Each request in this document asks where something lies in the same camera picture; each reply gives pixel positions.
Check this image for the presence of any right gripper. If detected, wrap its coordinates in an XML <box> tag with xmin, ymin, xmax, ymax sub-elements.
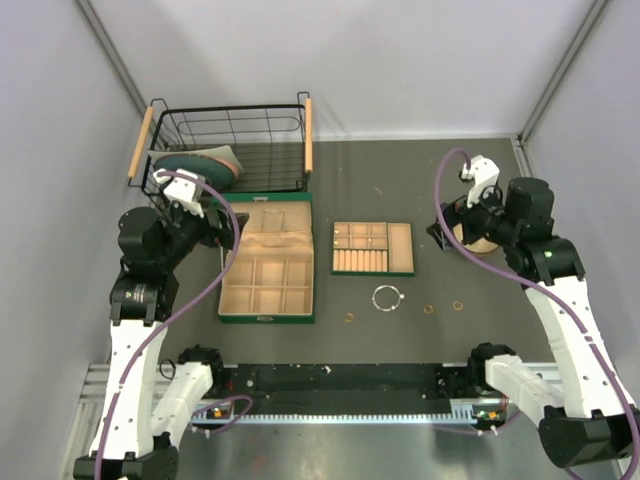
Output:
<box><xmin>425</xmin><ymin>180</ymin><xmax>519</xmax><ymax>252</ymax></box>

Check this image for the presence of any silver bangle bracelet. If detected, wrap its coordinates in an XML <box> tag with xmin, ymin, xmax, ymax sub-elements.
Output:
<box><xmin>371</xmin><ymin>284</ymin><xmax>406</xmax><ymax>312</ymax></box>

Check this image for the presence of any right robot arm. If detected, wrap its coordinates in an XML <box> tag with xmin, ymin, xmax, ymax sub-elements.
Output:
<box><xmin>436</xmin><ymin>174</ymin><xmax>639</xmax><ymax>479</ymax></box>

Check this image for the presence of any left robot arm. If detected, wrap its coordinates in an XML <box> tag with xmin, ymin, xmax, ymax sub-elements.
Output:
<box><xmin>73</xmin><ymin>206</ymin><xmax>249</xmax><ymax>479</ymax></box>

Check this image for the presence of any green jewelry box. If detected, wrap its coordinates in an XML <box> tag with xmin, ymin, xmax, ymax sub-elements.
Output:
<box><xmin>218</xmin><ymin>192</ymin><xmax>315</xmax><ymax>324</ymax></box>

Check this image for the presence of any green jewelry tray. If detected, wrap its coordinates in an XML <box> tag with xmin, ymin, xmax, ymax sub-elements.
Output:
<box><xmin>332</xmin><ymin>221</ymin><xmax>415</xmax><ymax>277</ymax></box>

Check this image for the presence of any wooden bowl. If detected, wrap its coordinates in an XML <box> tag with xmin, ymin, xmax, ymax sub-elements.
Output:
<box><xmin>449</xmin><ymin>222</ymin><xmax>501</xmax><ymax>256</ymax></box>

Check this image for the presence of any teal ceramic plate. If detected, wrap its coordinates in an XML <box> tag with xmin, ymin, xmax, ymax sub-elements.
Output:
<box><xmin>154</xmin><ymin>154</ymin><xmax>240</xmax><ymax>192</ymax></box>

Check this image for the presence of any pink plate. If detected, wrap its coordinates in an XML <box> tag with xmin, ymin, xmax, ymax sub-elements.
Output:
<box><xmin>218</xmin><ymin>145</ymin><xmax>244</xmax><ymax>178</ymax></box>

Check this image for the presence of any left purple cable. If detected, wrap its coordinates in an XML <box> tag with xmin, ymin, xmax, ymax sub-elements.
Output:
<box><xmin>89</xmin><ymin>169</ymin><xmax>254</xmax><ymax>466</ymax></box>

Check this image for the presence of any purple cable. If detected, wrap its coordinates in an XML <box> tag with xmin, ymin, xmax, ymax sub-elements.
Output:
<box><xmin>89</xmin><ymin>169</ymin><xmax>254</xmax><ymax>466</ymax></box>
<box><xmin>434</xmin><ymin>147</ymin><xmax>640</xmax><ymax>480</ymax></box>

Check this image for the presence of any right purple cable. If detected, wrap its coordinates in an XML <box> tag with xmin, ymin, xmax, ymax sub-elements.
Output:
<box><xmin>434</xmin><ymin>147</ymin><xmax>640</xmax><ymax>480</ymax></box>

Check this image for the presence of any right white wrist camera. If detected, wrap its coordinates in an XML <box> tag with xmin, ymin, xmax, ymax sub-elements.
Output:
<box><xmin>460</xmin><ymin>155</ymin><xmax>500</xmax><ymax>208</ymax></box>

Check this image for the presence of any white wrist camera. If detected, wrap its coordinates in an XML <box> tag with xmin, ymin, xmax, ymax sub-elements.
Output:
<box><xmin>153</xmin><ymin>168</ymin><xmax>206</xmax><ymax>218</ymax></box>
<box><xmin>460</xmin><ymin>155</ymin><xmax>500</xmax><ymax>208</ymax></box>

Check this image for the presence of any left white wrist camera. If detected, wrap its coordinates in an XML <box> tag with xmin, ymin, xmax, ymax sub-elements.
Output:
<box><xmin>153</xmin><ymin>168</ymin><xmax>206</xmax><ymax>218</ymax></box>

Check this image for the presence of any black wire basket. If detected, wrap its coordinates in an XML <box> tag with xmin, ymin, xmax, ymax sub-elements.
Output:
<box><xmin>127</xmin><ymin>91</ymin><xmax>314</xmax><ymax>211</ymax></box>

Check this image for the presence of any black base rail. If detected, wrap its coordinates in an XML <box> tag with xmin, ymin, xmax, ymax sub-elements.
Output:
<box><xmin>214</xmin><ymin>363</ymin><xmax>475</xmax><ymax>415</ymax></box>

